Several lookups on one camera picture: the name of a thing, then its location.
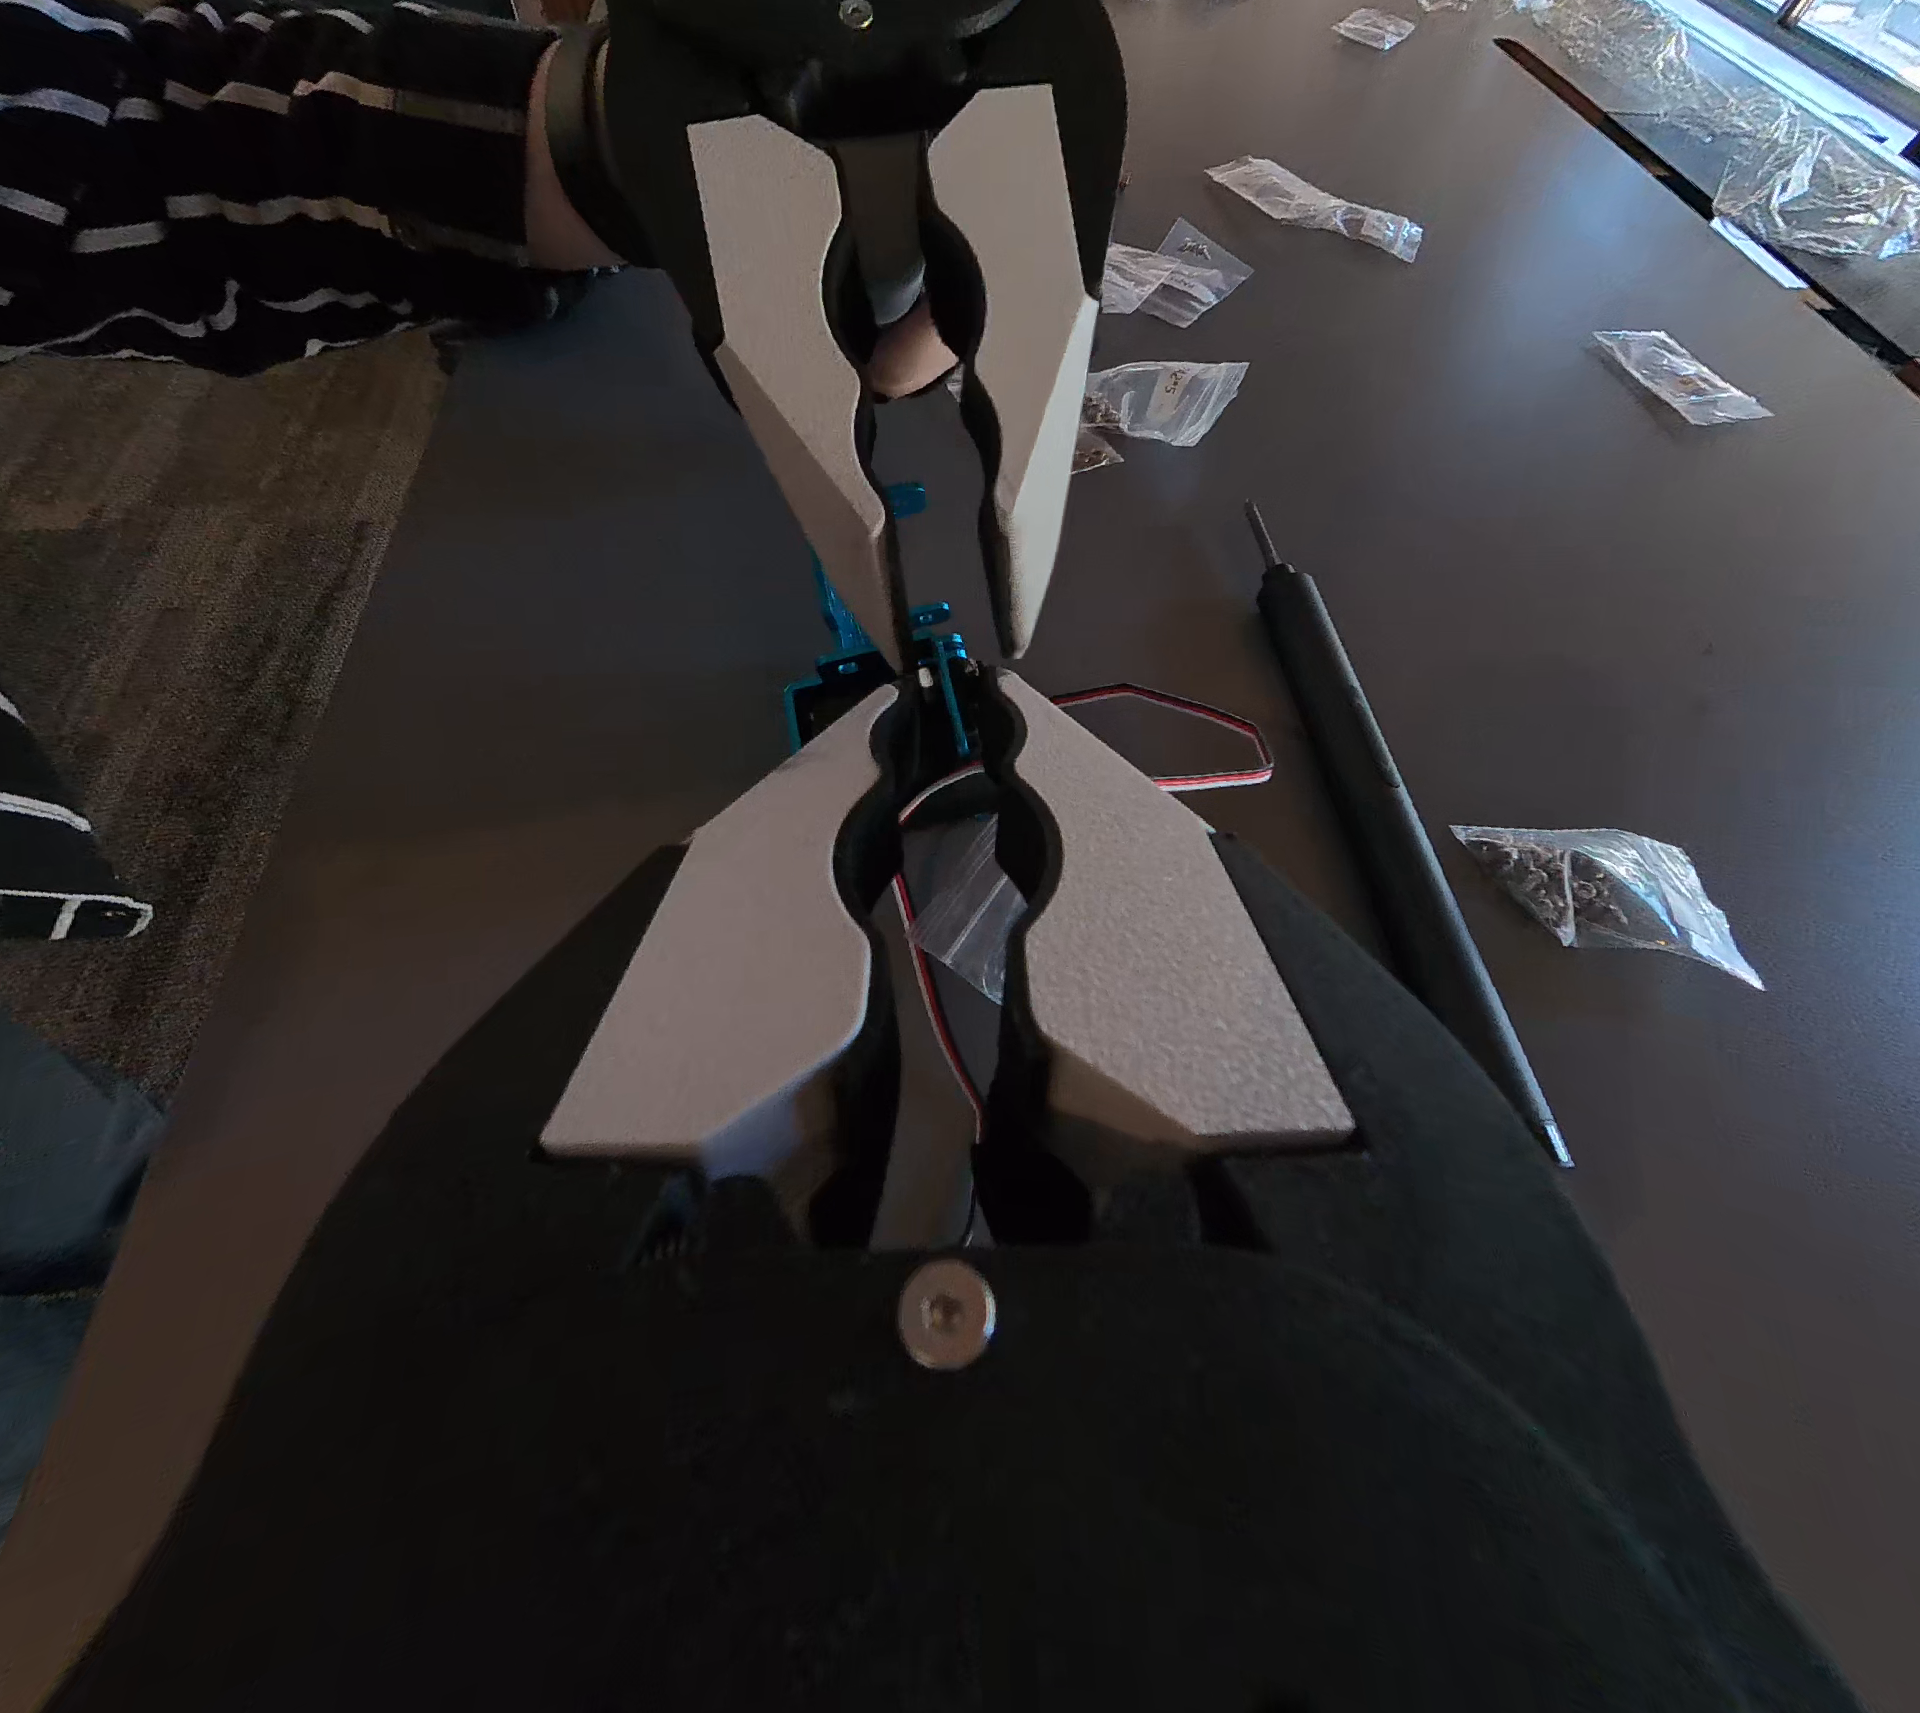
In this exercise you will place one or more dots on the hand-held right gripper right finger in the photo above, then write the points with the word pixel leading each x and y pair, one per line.
pixel 1184 980

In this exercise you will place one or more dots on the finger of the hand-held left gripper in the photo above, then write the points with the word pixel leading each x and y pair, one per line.
pixel 780 289
pixel 1028 289

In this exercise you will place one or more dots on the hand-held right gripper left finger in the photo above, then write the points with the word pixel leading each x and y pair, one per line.
pixel 720 980

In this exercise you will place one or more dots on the blue bracket servo assembly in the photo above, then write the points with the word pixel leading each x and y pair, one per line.
pixel 948 732

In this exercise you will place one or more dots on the person's left forearm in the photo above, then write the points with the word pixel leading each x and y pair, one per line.
pixel 301 169

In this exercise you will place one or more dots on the dark brown desk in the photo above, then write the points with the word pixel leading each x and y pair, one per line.
pixel 1501 619

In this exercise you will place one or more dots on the person's left hand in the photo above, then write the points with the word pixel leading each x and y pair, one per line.
pixel 913 357

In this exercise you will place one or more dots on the clear bag of brass nuts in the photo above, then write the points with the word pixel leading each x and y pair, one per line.
pixel 1094 454

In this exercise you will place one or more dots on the clear bag with handwritten mark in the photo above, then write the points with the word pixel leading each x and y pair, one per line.
pixel 1178 394

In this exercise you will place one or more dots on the clear bag with white label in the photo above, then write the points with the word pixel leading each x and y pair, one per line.
pixel 975 934

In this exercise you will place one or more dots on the black electric screwdriver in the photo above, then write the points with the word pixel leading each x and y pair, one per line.
pixel 1392 814

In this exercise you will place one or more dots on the long crumpled clear bag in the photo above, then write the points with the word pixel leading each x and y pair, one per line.
pixel 1304 202

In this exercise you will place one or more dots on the clear bag of many screws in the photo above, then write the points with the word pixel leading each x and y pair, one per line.
pixel 1605 890

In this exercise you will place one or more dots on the person's legs blue jeans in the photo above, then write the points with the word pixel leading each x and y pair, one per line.
pixel 60 1144

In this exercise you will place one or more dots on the person's torso striped shirt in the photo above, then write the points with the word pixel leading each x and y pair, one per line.
pixel 44 874

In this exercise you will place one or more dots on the crumpled clear plastic wrap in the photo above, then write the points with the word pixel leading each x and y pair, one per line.
pixel 1801 183

